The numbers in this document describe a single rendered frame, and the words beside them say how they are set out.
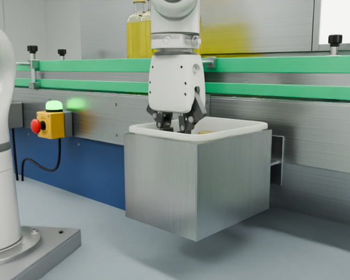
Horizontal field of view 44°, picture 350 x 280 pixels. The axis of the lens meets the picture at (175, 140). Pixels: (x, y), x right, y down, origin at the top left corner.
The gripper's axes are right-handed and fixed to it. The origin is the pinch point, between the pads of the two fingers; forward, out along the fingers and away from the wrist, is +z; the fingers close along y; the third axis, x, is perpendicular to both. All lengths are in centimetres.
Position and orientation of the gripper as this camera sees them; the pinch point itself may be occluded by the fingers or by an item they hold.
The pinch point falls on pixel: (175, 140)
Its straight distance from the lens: 77.1
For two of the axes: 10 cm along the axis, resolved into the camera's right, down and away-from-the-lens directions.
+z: 0.0, 9.9, 1.7
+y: -7.5, -1.1, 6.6
